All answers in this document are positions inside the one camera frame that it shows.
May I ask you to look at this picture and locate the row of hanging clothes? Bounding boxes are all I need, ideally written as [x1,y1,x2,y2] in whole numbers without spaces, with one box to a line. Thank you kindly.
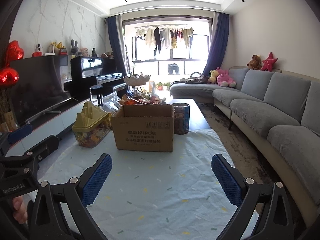
[135,25,195,55]

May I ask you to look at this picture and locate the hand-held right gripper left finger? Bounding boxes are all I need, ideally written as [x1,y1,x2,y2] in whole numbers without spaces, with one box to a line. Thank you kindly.
[26,153,113,240]

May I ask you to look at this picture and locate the light blue printed tablecloth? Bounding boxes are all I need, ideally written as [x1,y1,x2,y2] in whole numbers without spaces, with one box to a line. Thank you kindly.
[37,129,260,240]

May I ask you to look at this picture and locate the red foil balloon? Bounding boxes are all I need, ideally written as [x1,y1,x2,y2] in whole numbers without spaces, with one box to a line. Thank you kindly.
[5,40,24,67]
[0,66,20,87]

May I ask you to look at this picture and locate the dried flower bouquet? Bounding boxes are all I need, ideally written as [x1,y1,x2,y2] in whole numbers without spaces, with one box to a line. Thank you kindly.
[0,86,19,133]

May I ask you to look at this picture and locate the white tiered snack stand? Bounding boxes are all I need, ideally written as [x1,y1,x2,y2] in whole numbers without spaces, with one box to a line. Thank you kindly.
[120,73,167,105]

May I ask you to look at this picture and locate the red star pillow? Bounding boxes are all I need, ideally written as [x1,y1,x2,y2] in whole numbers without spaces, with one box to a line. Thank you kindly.
[260,52,278,72]

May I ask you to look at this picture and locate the blue curtain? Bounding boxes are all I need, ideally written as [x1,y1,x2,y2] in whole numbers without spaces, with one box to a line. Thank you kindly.
[107,15,128,74]
[201,12,230,77]

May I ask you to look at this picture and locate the hanging denim shorts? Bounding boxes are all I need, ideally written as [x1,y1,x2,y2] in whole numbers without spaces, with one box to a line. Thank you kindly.
[167,63,180,75]

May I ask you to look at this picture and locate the metal waste bin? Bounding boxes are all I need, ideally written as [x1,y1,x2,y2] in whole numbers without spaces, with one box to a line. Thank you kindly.
[172,102,190,135]

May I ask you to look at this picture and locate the brown plush toy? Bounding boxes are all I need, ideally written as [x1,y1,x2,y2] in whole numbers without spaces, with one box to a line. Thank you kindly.
[247,54,263,70]

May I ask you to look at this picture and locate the pink plush toy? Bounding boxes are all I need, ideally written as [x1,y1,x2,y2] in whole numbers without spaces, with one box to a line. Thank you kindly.
[216,67,237,88]

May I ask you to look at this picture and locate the black upright piano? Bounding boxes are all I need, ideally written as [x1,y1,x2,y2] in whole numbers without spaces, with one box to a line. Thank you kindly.
[64,56,125,100]

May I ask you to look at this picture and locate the white figure with red base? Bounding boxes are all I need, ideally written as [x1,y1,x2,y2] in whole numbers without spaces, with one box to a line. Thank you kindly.
[32,42,43,57]

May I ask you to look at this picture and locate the flat screen television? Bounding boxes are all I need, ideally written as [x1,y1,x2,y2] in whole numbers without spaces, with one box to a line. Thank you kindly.
[9,55,75,128]

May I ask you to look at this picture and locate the white tv cabinet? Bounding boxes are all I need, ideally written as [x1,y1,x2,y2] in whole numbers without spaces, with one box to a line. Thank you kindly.
[5,99,105,158]

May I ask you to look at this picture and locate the clear container with yellow lid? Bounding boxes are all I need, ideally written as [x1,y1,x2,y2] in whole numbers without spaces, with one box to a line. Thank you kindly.
[72,101,112,147]

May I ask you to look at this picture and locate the pile of assorted snacks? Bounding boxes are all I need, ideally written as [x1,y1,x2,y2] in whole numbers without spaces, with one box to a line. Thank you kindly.
[120,94,167,105]

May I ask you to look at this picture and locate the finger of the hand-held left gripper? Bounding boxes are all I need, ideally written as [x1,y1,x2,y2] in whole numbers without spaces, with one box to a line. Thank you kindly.
[0,135,59,178]
[0,124,32,157]

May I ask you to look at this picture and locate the person's left hand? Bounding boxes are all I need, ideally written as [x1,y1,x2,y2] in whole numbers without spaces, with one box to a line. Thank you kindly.
[12,196,28,224]

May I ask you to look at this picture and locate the clear plastic bag of snacks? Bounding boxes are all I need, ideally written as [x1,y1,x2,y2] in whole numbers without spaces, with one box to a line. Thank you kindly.
[102,91,120,113]

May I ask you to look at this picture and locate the black piano bench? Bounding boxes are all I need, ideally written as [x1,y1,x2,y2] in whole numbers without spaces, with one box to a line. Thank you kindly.
[90,84,120,107]

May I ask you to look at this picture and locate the dark patterned rug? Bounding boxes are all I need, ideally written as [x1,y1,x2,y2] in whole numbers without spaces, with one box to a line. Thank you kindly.
[192,102,308,230]

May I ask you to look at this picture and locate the gold ornament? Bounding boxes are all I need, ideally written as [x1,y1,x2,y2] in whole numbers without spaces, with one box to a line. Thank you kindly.
[49,41,68,52]

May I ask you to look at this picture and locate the cardboard box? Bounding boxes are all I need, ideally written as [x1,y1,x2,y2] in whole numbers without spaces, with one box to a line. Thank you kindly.
[111,104,175,153]

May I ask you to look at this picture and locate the grey sectional sofa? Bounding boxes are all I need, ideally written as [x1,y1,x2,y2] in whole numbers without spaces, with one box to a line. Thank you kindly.
[169,66,320,220]

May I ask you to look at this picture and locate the patterned handbag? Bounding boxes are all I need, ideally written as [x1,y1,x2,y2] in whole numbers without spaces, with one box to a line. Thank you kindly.
[185,72,209,84]

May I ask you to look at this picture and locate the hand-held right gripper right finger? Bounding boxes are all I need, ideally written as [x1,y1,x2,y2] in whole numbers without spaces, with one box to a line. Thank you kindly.
[211,154,297,240]

